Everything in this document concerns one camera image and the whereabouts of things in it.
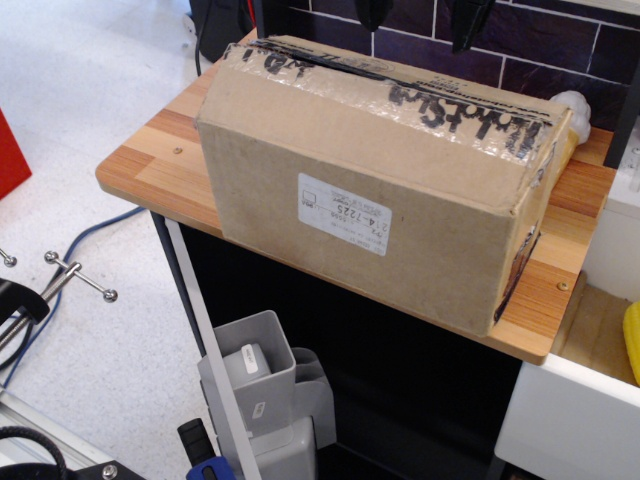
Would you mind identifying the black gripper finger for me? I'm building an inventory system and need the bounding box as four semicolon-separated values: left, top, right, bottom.
354;0;387;31
451;0;493;54

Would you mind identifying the black device with cables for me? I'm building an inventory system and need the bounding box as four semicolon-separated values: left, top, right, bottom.
189;0;254;62

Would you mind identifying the metal clamp screw handle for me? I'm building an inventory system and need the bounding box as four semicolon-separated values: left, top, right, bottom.
1;251;118;350

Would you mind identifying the grey plastic holder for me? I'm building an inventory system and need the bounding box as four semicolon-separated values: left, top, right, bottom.
198;348;337;479

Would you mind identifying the black clamp body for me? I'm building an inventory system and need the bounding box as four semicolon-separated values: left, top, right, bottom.
0;279;50;323

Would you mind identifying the blue cable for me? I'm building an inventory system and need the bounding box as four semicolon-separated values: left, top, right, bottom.
0;206;149;391

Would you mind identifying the white crumpled plastic bag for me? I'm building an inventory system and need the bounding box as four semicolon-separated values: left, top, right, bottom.
551;90;591;145

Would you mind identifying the grey plastic bin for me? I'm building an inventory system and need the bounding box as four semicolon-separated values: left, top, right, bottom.
214;310;296;437

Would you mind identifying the yellow object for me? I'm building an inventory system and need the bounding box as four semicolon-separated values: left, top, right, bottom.
623;302;640;383

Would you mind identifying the blue black handle tool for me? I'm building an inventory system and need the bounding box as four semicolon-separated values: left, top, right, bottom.
177;418;236;480

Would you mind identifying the white drawer unit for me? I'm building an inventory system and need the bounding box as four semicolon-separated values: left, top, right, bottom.
495;168;639;479

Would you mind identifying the brown cardboard box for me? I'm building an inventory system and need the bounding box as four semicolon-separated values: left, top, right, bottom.
197;36;572;337

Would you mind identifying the black ribbed cable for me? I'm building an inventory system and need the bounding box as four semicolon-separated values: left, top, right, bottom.
0;425;68;480

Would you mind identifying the wooden shelf board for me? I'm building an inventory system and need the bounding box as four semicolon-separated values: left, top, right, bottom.
96;58;615;364

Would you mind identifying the red box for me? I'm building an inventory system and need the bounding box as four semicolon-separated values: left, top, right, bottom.
0;113;32;199

